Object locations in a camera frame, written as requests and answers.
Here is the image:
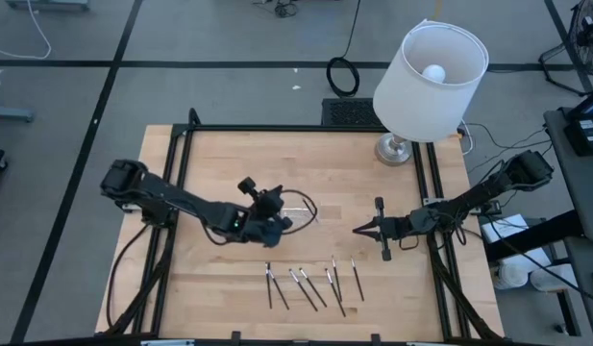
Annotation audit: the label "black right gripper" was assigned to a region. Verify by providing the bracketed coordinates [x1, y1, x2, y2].
[352, 195, 415, 263]

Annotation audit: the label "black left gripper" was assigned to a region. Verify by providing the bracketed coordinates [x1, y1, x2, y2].
[236, 176, 294, 249]

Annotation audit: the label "black mesh-top box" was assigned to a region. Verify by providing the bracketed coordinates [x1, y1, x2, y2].
[320, 97, 386, 128]

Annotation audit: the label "white cardboard box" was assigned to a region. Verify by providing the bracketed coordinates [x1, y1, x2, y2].
[479, 213, 529, 246]

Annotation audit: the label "table lamp white shade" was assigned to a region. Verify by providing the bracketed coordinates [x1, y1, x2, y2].
[372, 17, 491, 168]

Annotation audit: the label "white paper towel roll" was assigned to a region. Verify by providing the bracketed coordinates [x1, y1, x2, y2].
[495, 254, 535, 291]
[530, 262, 580, 293]

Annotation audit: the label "black desk crossbar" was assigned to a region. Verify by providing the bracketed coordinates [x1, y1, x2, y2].
[484, 209, 585, 263]

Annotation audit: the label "grey side desk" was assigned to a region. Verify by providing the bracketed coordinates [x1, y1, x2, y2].
[543, 108, 593, 346]

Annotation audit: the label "black box white labels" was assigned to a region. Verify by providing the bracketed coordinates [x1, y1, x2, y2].
[563, 116, 593, 158]

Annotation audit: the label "black standing fan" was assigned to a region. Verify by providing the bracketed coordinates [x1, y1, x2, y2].
[538, 0, 593, 97]

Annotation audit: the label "grey furniture foot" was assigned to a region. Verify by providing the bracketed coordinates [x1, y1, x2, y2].
[0, 106, 36, 124]

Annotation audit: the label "grey furniture base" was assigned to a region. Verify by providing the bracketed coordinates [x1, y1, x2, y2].
[5, 0, 91, 12]

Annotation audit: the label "black aluminium table frame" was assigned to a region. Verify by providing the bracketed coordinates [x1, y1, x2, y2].
[94, 107, 507, 346]

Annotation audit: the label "coiled black floor cable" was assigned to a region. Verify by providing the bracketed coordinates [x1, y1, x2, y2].
[325, 0, 363, 99]

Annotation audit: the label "left arm black base cable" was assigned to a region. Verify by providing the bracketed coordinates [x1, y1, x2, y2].
[106, 223, 151, 333]

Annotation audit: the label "tangled black cable pile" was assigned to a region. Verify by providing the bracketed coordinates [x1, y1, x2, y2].
[252, 0, 301, 19]

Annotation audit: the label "white floor cable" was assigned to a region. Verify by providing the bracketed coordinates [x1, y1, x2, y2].
[0, 0, 53, 62]

